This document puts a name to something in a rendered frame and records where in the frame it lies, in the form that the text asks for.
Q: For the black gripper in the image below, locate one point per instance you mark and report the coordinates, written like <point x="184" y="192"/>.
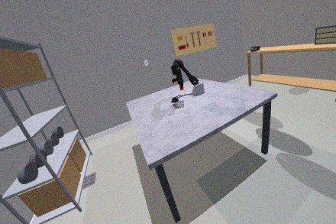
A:
<point x="180" y="80"/>

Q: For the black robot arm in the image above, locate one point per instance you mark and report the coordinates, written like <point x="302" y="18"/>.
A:
<point x="179" y="64"/>

